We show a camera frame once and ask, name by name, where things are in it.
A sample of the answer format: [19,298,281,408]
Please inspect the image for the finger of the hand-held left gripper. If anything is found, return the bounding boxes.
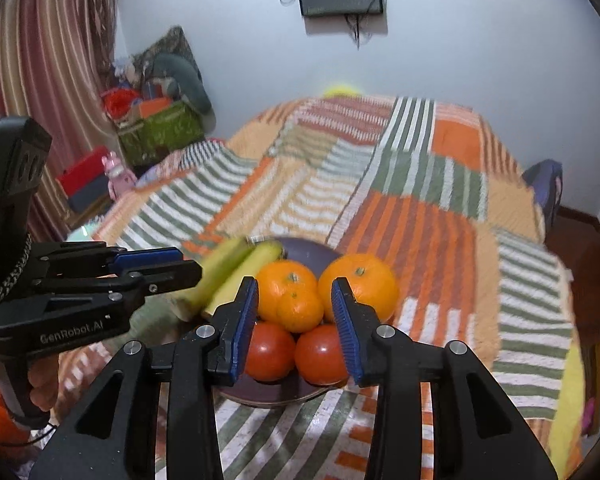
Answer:
[31,241,184,280]
[34,260,204,312]

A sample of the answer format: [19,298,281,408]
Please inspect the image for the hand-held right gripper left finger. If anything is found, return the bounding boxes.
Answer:
[27,276,260,480]

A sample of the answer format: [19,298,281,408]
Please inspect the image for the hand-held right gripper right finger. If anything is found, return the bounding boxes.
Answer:
[330,276,561,480]

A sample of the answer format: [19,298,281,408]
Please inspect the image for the red tomato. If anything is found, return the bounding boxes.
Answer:
[294,324,351,387]
[244,321,297,383]

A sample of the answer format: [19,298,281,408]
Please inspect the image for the large orange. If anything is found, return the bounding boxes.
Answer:
[318,253,401,325]
[256,260,320,322]

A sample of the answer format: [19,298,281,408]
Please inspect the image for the small mandarin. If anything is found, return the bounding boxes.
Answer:
[276,287,325,334]

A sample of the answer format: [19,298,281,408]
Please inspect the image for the yellow banana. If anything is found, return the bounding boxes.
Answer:
[172,236,255,321]
[201,240,286,318]

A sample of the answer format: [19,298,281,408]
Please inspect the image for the purple plate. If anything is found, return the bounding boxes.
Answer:
[219,236,397,407]

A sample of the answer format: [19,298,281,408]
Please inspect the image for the person's left hand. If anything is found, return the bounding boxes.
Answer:
[27,356,62,413]

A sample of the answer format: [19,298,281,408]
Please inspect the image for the red box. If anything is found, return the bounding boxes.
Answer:
[56,145,112,200]

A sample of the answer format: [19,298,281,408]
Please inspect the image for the pink toy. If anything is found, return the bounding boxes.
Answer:
[101,152,137,199]

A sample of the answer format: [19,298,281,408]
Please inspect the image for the green storage box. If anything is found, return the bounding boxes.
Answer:
[117,100,207,167]

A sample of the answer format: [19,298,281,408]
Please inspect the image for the striped patchwork blanket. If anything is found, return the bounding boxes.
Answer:
[55,94,588,480]

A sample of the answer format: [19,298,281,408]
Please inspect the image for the striped red curtain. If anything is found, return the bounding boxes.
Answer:
[0,0,122,243]

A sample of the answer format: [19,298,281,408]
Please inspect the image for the red toy pile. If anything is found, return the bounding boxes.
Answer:
[101,88,142,114]

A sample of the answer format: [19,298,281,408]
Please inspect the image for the orange box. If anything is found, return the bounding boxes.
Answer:
[138,97,174,117]

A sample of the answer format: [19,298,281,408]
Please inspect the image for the grey plush toy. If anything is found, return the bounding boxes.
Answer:
[151,52,214,114]

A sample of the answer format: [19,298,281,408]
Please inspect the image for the patterned cushion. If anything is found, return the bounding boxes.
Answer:
[131,25,202,83]

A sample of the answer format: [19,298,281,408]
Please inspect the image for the blue grey bag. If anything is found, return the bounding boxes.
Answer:
[521,158,564,227]

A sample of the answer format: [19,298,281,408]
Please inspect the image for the metal chain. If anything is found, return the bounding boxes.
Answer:
[0,232,33,306]

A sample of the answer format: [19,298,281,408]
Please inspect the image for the black monitor cables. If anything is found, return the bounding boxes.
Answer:
[344,12,377,50]

